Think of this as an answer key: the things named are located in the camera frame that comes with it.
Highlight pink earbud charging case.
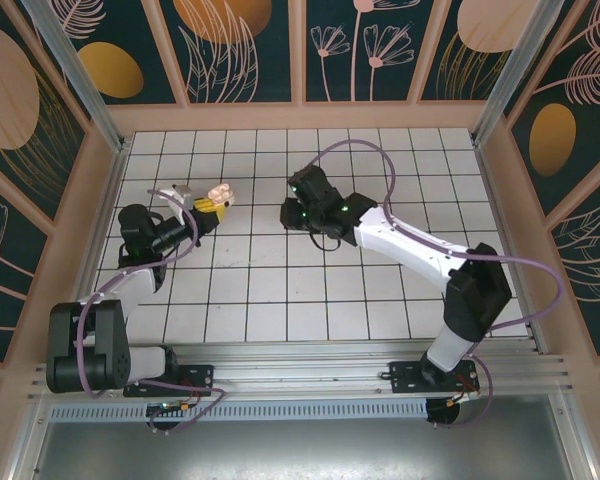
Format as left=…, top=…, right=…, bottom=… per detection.
left=206, top=182, right=236, bottom=206

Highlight grey metal sheet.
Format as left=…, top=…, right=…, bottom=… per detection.
left=9, top=418, right=599, bottom=480

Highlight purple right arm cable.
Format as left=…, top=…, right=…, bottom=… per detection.
left=307, top=138, right=567, bottom=430

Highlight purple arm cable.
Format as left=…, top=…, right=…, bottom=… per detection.
left=307, top=138, right=567, bottom=430
left=78, top=188, right=226, bottom=435

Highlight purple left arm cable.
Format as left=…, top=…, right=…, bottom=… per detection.
left=78, top=188, right=226, bottom=435

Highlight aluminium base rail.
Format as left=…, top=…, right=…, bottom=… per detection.
left=27, top=341, right=576, bottom=402

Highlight power wires with yellow connector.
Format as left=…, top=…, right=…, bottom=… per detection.
left=447, top=382, right=482, bottom=407
left=147, top=379, right=204, bottom=417

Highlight aluminium frame post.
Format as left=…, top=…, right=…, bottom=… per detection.
left=19, top=0, right=132, bottom=154
left=471, top=0, right=576, bottom=147

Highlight grey slotted cable duct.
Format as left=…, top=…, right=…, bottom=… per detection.
left=49, top=398, right=430, bottom=422

